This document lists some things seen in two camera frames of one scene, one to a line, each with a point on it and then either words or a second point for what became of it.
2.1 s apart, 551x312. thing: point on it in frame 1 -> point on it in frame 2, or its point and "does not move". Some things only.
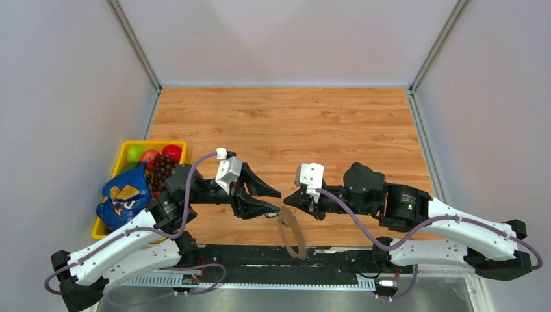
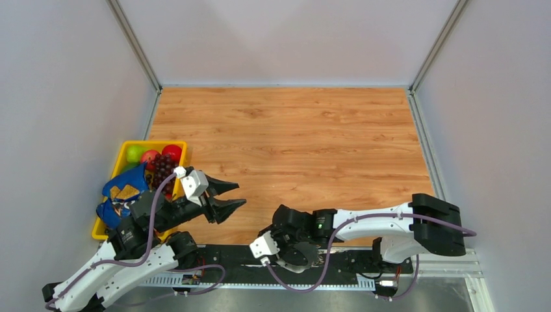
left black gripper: (245, 207) -> (219, 208)
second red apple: (175, 151) does not move
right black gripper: (302, 200) -> (283, 250)
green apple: (134, 153) does not move
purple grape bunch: (164, 168) does not move
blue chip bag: (126, 193) does not move
